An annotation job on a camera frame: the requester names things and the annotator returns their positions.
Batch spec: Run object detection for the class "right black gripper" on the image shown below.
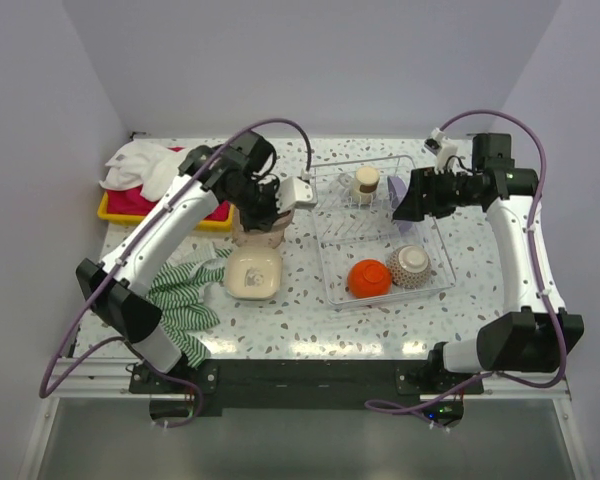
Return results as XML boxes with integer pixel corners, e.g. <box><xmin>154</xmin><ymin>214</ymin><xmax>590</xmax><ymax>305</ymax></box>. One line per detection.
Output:
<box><xmin>393</xmin><ymin>165</ymin><xmax>481</xmax><ymax>221</ymax></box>

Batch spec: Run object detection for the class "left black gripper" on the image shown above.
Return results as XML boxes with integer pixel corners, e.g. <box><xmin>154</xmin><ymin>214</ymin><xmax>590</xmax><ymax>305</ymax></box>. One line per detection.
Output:
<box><xmin>228</xmin><ymin>177</ymin><xmax>292</xmax><ymax>233</ymax></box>

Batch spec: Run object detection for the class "purple square plate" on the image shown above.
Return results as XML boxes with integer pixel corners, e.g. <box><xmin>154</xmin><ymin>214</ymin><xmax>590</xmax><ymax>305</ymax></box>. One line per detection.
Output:
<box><xmin>387</xmin><ymin>175</ymin><xmax>413</xmax><ymax>234</ymax></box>

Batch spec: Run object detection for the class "beige brown ceramic cup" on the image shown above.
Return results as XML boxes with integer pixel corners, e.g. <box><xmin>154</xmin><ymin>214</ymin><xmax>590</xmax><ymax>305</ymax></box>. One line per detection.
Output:
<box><xmin>350</xmin><ymin>166</ymin><xmax>380</xmax><ymax>205</ymax></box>

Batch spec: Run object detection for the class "patterned ceramic bowl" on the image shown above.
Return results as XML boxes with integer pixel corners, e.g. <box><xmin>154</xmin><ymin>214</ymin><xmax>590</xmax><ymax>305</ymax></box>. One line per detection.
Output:
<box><xmin>386</xmin><ymin>245</ymin><xmax>431</xmax><ymax>289</ymax></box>

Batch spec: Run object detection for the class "white wire dish rack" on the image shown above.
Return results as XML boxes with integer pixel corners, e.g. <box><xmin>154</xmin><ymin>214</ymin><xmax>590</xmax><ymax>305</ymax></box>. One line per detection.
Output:
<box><xmin>311</xmin><ymin>155</ymin><xmax>456</xmax><ymax>307</ymax></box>

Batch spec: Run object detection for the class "cream square plate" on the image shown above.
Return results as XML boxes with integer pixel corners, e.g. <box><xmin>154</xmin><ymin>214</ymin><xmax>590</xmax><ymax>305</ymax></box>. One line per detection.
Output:
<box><xmin>224</xmin><ymin>246</ymin><xmax>283</xmax><ymax>300</ymax></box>

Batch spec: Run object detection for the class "orange plastic bowl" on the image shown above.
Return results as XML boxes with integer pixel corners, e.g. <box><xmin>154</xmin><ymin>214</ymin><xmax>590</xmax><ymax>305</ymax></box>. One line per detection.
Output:
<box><xmin>347</xmin><ymin>259</ymin><xmax>392</xmax><ymax>298</ymax></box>

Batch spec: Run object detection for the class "brown square plate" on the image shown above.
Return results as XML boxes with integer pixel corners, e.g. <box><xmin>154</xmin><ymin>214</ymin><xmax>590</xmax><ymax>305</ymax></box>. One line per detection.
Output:
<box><xmin>231</xmin><ymin>209</ymin><xmax>294</xmax><ymax>249</ymax></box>

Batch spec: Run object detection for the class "clear glass cup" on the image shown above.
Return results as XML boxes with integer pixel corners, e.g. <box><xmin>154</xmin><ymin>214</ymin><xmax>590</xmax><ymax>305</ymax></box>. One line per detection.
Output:
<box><xmin>336</xmin><ymin>173</ymin><xmax>354</xmax><ymax>198</ymax></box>

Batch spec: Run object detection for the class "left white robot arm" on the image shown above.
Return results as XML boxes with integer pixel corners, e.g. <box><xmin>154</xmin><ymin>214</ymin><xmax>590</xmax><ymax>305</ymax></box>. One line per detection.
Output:
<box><xmin>76</xmin><ymin>131</ymin><xmax>280</xmax><ymax>392</ymax></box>

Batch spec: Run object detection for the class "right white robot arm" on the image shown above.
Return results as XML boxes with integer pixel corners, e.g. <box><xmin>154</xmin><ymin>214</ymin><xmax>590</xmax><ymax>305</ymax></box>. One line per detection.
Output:
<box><xmin>393</xmin><ymin>129</ymin><xmax>584</xmax><ymax>393</ymax></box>

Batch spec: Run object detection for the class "clear brown glass plate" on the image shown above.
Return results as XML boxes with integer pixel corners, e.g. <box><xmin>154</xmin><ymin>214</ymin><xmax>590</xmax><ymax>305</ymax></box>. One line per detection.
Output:
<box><xmin>232</xmin><ymin>223</ymin><xmax>284</xmax><ymax>249</ymax></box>

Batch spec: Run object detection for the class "yellow plastic tray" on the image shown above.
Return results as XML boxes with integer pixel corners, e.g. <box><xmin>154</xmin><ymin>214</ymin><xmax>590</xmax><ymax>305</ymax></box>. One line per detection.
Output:
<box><xmin>97</xmin><ymin>192</ymin><xmax>236</xmax><ymax>233</ymax></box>

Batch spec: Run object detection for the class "green striped cloth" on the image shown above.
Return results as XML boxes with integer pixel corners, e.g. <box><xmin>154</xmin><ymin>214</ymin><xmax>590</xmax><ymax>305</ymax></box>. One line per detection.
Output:
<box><xmin>146</xmin><ymin>243</ymin><xmax>232</xmax><ymax>369</ymax></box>

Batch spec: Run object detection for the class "white towel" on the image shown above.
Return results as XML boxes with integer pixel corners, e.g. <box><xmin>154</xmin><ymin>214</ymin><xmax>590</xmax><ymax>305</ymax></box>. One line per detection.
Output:
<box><xmin>100</xmin><ymin>140</ymin><xmax>192</xmax><ymax>202</ymax></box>

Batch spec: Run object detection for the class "magenta cloth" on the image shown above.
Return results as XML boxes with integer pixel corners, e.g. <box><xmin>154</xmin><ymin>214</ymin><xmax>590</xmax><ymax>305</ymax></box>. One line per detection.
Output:
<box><xmin>105</xmin><ymin>146</ymin><xmax>234</xmax><ymax>222</ymax></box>

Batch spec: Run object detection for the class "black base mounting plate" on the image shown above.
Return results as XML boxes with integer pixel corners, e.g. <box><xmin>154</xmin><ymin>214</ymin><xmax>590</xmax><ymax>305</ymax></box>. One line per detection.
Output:
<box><xmin>126</xmin><ymin>359</ymin><xmax>470</xmax><ymax>420</ymax></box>

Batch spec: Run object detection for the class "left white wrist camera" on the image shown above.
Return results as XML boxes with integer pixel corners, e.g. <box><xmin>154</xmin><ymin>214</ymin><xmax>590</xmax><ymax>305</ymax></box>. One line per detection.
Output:
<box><xmin>276</xmin><ymin>177</ymin><xmax>318</xmax><ymax>212</ymax></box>

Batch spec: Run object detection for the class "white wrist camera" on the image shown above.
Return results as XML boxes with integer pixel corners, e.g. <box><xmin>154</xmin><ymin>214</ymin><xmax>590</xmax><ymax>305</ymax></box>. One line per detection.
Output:
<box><xmin>276</xmin><ymin>177</ymin><xmax>318</xmax><ymax>212</ymax></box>
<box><xmin>424</xmin><ymin>128</ymin><xmax>458</xmax><ymax>173</ymax></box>

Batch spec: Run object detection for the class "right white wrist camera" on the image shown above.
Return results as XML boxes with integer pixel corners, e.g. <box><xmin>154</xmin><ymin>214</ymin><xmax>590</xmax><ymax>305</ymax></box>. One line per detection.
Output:
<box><xmin>424</xmin><ymin>128</ymin><xmax>458</xmax><ymax>173</ymax></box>

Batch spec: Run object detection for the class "aluminium frame rail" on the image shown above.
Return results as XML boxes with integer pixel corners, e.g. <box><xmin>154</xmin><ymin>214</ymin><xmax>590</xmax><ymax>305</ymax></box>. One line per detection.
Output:
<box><xmin>482</xmin><ymin>371</ymin><xmax>571</xmax><ymax>400</ymax></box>

